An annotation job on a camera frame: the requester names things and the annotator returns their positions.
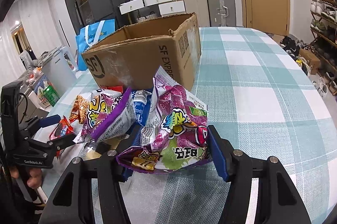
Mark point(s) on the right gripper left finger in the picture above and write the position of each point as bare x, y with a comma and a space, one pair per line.
71, 198

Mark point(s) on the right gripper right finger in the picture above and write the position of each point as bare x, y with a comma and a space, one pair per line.
278, 200

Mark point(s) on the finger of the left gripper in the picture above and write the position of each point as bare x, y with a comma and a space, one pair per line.
52, 146
36, 123

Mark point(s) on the red Oreo snack packet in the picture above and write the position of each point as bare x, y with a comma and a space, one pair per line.
63, 128

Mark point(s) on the purple grape candy bag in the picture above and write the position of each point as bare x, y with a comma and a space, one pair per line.
175, 135

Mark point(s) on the person's left hand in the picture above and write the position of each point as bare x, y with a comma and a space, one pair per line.
34, 180

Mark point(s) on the green drink can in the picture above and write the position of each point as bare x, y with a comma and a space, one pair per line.
51, 95

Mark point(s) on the clear wrapped cracker packet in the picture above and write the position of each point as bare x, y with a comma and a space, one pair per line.
93, 150

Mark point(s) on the white appliance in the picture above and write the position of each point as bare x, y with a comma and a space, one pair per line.
60, 67

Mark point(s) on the purple-edged candy bag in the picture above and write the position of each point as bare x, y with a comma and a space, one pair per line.
117, 122

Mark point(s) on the blue biscuit packet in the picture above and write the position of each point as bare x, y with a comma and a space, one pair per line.
142, 103

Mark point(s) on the blue Doraemon tote bag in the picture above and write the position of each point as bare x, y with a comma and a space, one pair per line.
90, 35

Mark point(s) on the teal plaid tablecloth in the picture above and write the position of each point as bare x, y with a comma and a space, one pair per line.
260, 100

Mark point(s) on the brown SF cardboard box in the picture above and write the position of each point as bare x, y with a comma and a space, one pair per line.
131, 55

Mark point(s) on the white sneaker on floor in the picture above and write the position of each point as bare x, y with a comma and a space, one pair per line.
321, 87

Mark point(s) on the small cardboard box on floor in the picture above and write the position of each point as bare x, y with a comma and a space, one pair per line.
312, 60

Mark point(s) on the white drawer desk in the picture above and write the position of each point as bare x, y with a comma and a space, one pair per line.
144, 10

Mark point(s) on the shoe rack with shoes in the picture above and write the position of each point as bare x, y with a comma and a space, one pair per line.
323, 28

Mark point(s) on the beige suitcase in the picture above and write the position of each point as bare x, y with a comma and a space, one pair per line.
201, 9

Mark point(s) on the silver suitcase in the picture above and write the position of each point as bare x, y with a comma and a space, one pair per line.
222, 13

